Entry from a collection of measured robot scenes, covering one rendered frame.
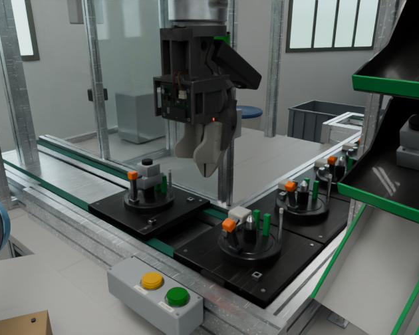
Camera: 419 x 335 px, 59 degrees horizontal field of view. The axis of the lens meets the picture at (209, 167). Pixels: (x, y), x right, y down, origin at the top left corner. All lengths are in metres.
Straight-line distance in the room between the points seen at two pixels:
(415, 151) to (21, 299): 0.84
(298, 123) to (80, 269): 2.12
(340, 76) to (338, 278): 4.60
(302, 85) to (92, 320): 4.32
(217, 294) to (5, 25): 1.19
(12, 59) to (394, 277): 1.38
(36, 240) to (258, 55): 3.72
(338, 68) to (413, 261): 4.56
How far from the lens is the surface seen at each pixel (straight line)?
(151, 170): 0.99
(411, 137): 0.62
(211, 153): 0.52
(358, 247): 0.71
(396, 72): 0.59
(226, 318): 0.72
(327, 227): 0.96
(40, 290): 0.98
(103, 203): 1.07
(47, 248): 1.13
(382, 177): 0.63
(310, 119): 2.77
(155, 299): 0.73
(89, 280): 0.97
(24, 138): 1.61
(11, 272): 1.07
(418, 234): 0.70
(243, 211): 0.95
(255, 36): 4.48
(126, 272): 0.80
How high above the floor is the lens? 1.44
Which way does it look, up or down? 21 degrees down
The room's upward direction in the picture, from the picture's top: straight up
